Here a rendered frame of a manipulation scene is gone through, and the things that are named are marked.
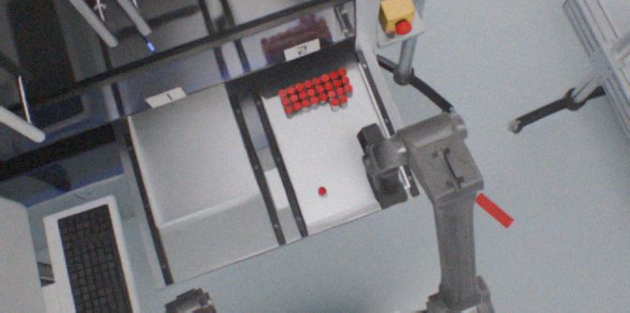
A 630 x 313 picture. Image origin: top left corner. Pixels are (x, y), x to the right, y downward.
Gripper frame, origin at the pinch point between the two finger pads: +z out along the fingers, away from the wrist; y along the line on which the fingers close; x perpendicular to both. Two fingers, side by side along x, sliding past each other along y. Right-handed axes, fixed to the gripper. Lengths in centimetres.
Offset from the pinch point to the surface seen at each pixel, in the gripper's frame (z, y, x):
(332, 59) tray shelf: -3.3, 39.1, -0.1
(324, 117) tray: -1.2, 25.0, 7.1
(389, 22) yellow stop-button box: -16.9, 35.1, -14.7
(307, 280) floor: 91, 11, 29
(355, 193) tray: 2.4, 4.5, 6.6
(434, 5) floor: 76, 97, -57
